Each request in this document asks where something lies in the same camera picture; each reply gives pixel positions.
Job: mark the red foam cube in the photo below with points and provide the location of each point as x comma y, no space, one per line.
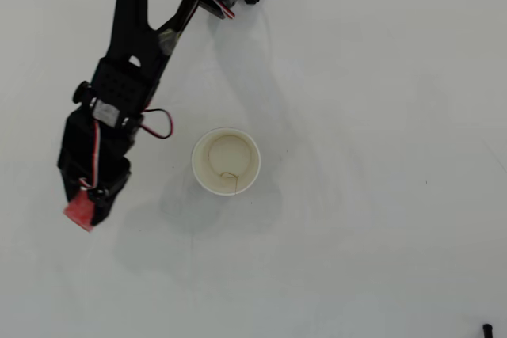
77,211

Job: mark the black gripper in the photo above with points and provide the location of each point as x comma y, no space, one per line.
104,195

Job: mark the small black post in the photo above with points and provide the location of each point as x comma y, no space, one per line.
487,332

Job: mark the tan ripple paper cup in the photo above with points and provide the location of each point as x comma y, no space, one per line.
226,160

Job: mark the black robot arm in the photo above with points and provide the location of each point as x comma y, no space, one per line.
126,37

